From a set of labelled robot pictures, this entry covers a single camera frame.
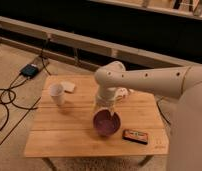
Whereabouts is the beige cylindrical gripper body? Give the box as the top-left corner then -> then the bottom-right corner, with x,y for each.
95,87 -> 117,113

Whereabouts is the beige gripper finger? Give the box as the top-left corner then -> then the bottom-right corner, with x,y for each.
109,109 -> 115,118

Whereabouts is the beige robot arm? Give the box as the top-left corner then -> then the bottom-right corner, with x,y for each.
94,61 -> 202,171

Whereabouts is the purple bowl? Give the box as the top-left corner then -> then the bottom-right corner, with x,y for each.
93,109 -> 121,137

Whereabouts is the black orange candy box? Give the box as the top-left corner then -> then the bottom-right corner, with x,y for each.
122,129 -> 148,145

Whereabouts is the long wooden beam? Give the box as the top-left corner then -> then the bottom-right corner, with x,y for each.
0,16 -> 195,68

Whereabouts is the wooden table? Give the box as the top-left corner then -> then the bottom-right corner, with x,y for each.
24,74 -> 170,158

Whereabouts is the white paper cup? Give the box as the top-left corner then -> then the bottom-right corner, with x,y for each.
48,83 -> 65,106

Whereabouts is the black power adapter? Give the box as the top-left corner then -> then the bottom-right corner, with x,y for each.
20,64 -> 39,79

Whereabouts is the black floor cable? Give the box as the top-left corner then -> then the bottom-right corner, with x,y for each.
0,39 -> 52,153

